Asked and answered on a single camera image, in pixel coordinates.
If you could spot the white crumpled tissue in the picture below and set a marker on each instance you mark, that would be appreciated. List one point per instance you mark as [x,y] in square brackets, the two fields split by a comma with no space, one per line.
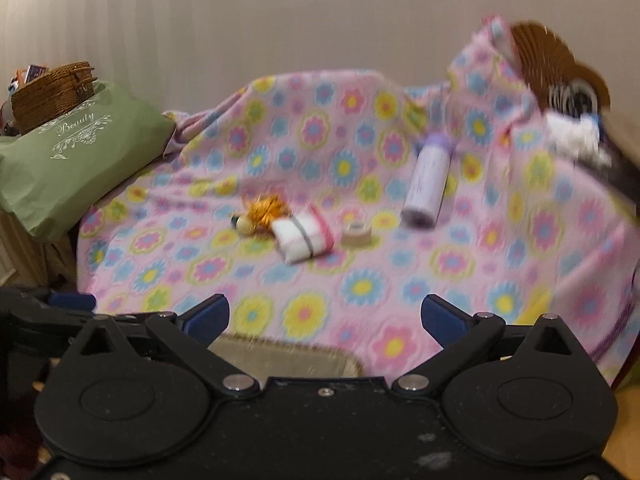
[575,135]

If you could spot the beige tape roll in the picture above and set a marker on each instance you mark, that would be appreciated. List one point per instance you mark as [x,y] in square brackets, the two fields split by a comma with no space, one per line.
[356,238]

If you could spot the orange yarn doll wooden head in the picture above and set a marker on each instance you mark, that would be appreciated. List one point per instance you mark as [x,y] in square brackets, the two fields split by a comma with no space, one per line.
[265,212]

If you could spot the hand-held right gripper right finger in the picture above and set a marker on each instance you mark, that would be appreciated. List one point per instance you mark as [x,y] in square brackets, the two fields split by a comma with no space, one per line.
[442,321]

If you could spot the white purple bottle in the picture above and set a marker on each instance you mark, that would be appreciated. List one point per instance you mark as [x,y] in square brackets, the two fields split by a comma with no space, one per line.
[427,185]

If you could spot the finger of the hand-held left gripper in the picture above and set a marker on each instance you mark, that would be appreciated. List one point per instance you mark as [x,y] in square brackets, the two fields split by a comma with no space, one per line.
[70,302]

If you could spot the zebra striped item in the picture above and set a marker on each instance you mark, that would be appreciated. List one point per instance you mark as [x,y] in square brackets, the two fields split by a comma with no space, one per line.
[570,95]

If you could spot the brown wicker storage basket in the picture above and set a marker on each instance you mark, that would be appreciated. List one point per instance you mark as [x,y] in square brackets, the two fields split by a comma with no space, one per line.
[50,97]

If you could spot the colourful small box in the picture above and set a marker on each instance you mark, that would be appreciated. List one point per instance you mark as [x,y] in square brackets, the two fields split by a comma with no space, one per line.
[32,74]

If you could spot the green embroidered pillow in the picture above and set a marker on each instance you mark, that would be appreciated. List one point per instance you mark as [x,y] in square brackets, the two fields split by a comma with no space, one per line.
[75,170]

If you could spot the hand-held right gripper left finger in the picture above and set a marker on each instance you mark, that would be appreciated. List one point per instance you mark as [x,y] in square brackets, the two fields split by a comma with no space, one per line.
[207,317]

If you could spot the fabric lined woven basket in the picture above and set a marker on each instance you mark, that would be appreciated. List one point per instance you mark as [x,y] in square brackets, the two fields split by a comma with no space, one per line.
[280,355]

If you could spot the pink floral fleece blanket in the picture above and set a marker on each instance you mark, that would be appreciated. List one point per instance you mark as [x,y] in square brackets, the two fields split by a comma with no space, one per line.
[350,150]

